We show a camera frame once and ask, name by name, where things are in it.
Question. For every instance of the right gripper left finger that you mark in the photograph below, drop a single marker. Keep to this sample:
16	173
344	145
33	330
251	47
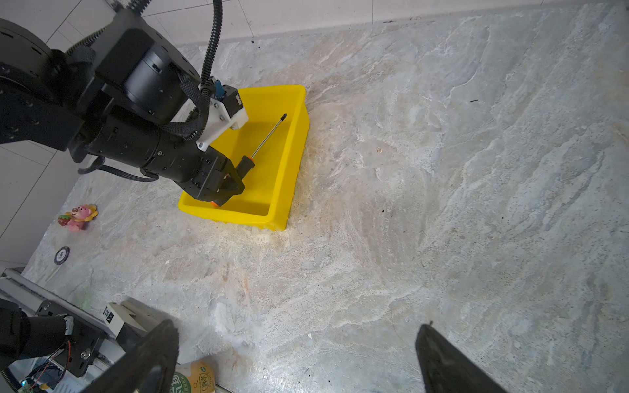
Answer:
148	367

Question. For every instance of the black orange handled screwdriver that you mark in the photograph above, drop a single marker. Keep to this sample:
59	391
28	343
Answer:
250	157

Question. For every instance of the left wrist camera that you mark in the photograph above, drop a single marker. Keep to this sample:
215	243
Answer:
225	113

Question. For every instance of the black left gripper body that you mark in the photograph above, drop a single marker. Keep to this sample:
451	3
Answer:
204	175

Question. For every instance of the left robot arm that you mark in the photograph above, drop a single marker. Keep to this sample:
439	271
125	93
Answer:
126	94

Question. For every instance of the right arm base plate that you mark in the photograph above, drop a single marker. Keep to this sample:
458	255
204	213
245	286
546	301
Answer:
64	328

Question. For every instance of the white black stapler box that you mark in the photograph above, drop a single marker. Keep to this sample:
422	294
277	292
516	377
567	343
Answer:
130	321

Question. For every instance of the aluminium mounting rail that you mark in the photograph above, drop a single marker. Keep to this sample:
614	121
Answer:
29	304

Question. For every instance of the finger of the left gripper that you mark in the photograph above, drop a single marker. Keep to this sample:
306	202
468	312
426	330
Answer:
231	185

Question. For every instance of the small round black disc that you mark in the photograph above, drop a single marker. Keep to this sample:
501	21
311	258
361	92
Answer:
62	255

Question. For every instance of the right circuit board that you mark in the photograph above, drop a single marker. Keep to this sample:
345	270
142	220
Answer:
34	384

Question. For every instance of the yellow plastic bin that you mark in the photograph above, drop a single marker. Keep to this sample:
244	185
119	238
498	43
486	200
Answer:
270	186

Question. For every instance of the green labelled can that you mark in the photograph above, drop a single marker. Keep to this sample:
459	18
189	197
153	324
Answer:
193	377

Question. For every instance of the pink toy figure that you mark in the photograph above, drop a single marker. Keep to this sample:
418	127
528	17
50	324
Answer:
76	219

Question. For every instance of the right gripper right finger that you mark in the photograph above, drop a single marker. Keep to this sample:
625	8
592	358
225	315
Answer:
446	369

